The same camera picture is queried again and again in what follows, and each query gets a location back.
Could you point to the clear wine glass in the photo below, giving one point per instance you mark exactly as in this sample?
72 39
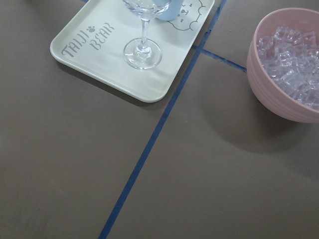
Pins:
142 53

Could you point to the pink bowl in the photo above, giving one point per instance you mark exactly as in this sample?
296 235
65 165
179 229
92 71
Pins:
263 87

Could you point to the cream bear tray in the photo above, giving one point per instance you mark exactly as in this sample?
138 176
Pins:
93 42

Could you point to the pile of clear ice cubes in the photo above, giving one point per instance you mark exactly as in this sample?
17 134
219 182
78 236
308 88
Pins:
291 59

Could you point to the blue cup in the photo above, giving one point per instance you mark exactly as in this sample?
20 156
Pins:
172 11

